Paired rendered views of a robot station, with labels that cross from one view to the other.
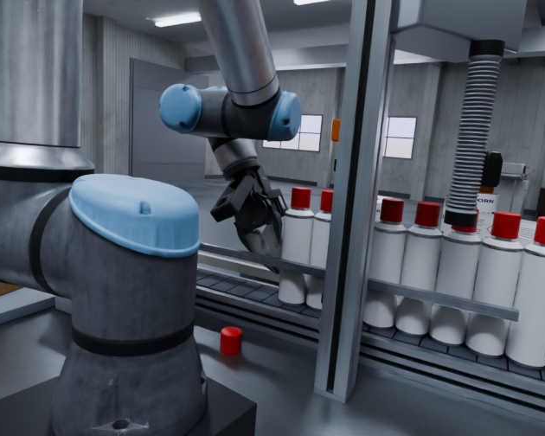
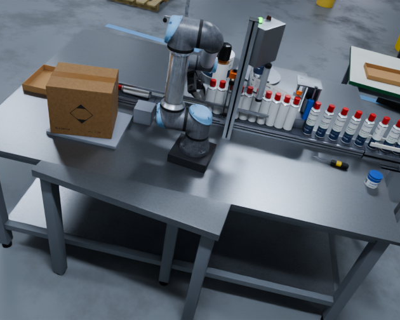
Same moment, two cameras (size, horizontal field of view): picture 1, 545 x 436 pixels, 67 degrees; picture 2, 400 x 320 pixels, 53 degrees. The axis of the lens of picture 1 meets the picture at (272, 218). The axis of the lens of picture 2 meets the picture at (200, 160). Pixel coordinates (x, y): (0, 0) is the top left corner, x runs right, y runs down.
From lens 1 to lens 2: 164 cm
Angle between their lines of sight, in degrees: 37
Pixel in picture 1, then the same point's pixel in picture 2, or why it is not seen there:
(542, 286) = (274, 109)
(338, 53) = not seen: outside the picture
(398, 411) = (240, 140)
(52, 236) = (188, 123)
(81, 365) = (193, 143)
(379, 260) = not seen: hidden behind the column
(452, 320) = (253, 117)
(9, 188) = (177, 113)
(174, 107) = not seen: hidden behind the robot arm
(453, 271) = (255, 105)
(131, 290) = (205, 131)
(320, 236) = (219, 94)
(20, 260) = (180, 127)
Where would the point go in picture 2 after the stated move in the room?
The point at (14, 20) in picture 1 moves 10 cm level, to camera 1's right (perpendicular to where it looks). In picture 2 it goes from (180, 82) to (201, 82)
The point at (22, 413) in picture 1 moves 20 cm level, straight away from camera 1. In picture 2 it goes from (177, 152) to (148, 133)
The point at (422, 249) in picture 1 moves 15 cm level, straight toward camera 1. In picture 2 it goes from (247, 100) to (249, 115)
